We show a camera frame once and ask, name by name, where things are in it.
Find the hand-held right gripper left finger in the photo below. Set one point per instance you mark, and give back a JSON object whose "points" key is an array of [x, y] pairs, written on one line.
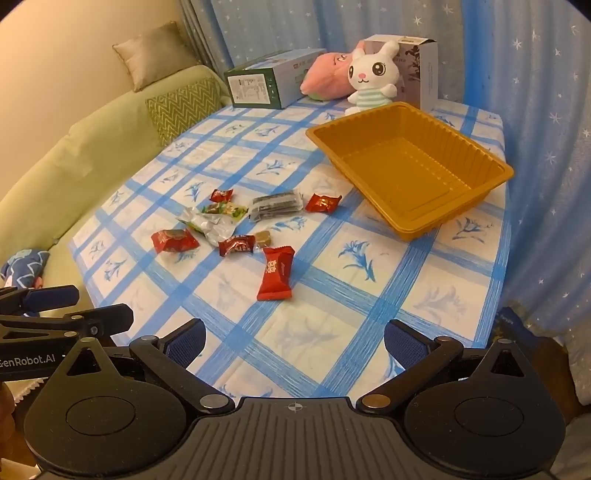
{"points": [[187, 344]]}

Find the beige cushion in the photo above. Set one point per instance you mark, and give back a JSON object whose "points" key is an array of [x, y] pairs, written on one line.
{"points": [[157, 55]]}

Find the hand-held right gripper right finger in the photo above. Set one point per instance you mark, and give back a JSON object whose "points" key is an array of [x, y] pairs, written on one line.
{"points": [[406, 345]]}

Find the white rabbit plush toy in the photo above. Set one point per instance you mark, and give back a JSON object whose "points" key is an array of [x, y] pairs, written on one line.
{"points": [[369, 74]]}

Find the light green sofa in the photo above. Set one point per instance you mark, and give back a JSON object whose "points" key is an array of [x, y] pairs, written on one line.
{"points": [[69, 161]]}

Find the white floral print box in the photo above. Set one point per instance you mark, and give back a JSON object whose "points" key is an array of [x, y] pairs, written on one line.
{"points": [[425, 69]]}

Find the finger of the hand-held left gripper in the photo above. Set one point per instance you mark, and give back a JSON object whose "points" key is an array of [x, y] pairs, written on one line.
{"points": [[51, 296], [106, 318]]}

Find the yellow plastic tray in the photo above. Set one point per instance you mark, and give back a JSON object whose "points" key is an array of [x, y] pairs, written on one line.
{"points": [[392, 170]]}

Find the dark red candy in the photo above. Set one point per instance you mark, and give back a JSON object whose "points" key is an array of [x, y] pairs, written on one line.
{"points": [[235, 245]]}

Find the green zigzag cushion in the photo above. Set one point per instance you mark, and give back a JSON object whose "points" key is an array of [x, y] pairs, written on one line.
{"points": [[180, 108]]}

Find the small gold candy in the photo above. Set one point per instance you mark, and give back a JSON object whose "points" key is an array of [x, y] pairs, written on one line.
{"points": [[263, 237]]}

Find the tall red candy packet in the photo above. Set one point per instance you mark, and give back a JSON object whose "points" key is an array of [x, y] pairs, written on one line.
{"points": [[275, 274]]}

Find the green candy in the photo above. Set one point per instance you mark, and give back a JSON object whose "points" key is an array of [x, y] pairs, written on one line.
{"points": [[228, 210]]}

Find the silver foil packet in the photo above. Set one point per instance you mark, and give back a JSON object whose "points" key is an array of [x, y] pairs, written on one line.
{"points": [[210, 227]]}

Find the clear packet of dark bar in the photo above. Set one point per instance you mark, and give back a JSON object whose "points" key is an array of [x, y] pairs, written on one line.
{"points": [[275, 205]]}

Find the pink plush toy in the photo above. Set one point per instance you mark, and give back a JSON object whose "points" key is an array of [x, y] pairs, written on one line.
{"points": [[325, 74]]}

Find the blue printed bag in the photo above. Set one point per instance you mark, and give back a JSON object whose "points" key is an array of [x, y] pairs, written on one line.
{"points": [[512, 323]]}

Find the small red candy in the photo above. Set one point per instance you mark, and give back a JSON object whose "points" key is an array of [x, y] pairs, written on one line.
{"points": [[220, 194], [321, 203]]}

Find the green and white cardboard box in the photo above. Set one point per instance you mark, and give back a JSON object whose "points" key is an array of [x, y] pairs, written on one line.
{"points": [[258, 85]]}

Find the wide red candy packet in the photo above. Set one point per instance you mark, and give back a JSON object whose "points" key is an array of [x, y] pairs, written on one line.
{"points": [[173, 241]]}

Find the blue star curtain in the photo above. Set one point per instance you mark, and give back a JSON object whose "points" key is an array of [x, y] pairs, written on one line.
{"points": [[531, 138]]}

